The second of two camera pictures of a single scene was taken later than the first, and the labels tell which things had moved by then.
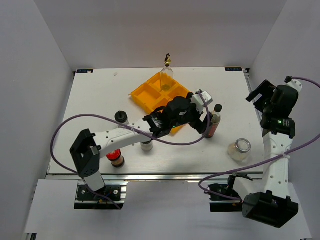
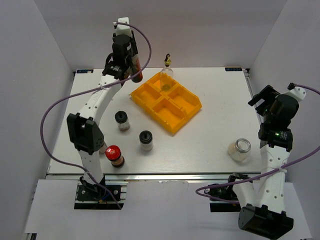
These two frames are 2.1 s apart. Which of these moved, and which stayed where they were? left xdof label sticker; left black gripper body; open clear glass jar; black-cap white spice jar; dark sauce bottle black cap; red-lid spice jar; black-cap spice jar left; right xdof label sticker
Moved: left black gripper body; dark sauce bottle black cap
Stayed: black-cap white spice jar; right xdof label sticker; black-cap spice jar left; red-lid spice jar; left xdof label sticker; open clear glass jar
